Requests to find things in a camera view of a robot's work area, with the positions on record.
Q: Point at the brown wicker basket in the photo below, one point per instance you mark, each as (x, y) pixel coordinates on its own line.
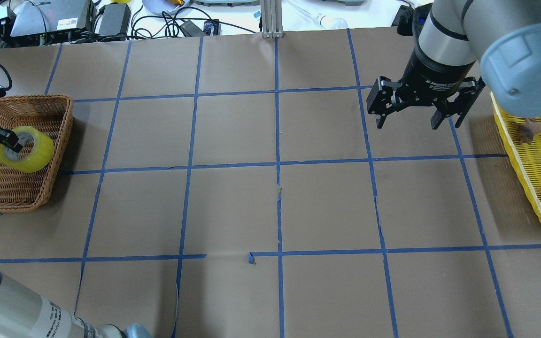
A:
(43, 125)

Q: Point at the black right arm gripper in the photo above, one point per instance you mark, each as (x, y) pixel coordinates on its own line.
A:
(432, 75)

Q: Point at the aluminium frame post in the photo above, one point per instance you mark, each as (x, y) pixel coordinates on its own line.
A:
(271, 19)

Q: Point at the yellow clear tape roll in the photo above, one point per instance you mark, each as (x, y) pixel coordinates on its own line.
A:
(37, 153)

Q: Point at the black power adapter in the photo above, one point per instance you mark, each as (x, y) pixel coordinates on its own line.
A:
(114, 20)

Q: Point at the brown toy lion figure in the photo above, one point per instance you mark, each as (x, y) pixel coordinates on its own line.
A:
(527, 131)

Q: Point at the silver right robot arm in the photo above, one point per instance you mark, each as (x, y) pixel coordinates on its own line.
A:
(461, 47)

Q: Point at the blue tray with tools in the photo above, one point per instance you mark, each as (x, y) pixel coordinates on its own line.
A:
(157, 7)

